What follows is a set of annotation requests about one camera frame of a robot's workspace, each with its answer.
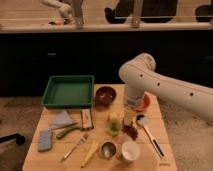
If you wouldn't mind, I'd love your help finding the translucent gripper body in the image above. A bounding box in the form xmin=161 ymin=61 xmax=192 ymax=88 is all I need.
xmin=124 ymin=97 xmax=141 ymax=126

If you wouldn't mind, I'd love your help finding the brown whiteboard eraser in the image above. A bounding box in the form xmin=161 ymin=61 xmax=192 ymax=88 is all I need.
xmin=81 ymin=109 xmax=94 ymax=130

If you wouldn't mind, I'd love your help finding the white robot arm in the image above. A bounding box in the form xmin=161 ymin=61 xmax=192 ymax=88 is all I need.
xmin=119 ymin=53 xmax=213 ymax=124

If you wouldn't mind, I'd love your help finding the orange bowl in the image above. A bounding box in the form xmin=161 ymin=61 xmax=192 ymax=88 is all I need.
xmin=136 ymin=94 xmax=150 ymax=112

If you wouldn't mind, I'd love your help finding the brown grape bunch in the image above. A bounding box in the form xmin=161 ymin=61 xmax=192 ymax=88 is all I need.
xmin=122 ymin=125 xmax=138 ymax=140

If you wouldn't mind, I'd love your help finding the dark red bowl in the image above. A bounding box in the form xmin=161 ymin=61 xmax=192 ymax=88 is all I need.
xmin=95 ymin=86 xmax=116 ymax=106

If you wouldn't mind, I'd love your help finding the green plastic cup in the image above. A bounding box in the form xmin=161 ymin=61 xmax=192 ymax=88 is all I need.
xmin=106 ymin=120 xmax=121 ymax=136

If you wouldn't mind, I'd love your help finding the white cup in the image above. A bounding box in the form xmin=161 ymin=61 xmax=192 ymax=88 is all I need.
xmin=121 ymin=141 xmax=140 ymax=162

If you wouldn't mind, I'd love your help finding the small metal cup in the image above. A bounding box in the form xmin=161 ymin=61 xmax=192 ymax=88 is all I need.
xmin=101 ymin=142 xmax=116 ymax=159

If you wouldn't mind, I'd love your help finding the yellow banana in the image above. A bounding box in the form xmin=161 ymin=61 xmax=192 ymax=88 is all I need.
xmin=81 ymin=140 xmax=99 ymax=167

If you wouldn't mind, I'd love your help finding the metal fork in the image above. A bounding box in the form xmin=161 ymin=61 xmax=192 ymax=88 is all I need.
xmin=60 ymin=133 xmax=89 ymax=163

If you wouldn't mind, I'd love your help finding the green cucumber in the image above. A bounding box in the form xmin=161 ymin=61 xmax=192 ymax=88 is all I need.
xmin=56 ymin=125 xmax=82 ymax=140

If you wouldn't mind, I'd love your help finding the green plastic tray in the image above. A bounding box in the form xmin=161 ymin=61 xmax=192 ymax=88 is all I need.
xmin=41 ymin=75 xmax=94 ymax=109

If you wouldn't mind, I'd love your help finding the grey folded cloth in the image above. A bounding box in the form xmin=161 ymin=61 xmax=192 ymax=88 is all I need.
xmin=49 ymin=111 xmax=74 ymax=129

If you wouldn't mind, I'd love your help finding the blue sponge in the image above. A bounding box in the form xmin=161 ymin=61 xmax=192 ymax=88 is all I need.
xmin=37 ymin=130 xmax=52 ymax=152

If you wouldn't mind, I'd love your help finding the black chair leg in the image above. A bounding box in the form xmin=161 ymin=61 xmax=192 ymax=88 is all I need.
xmin=0 ymin=133 xmax=25 ymax=145

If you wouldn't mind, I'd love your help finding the white handled dish brush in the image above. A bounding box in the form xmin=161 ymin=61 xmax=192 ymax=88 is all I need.
xmin=136 ymin=114 xmax=164 ymax=158

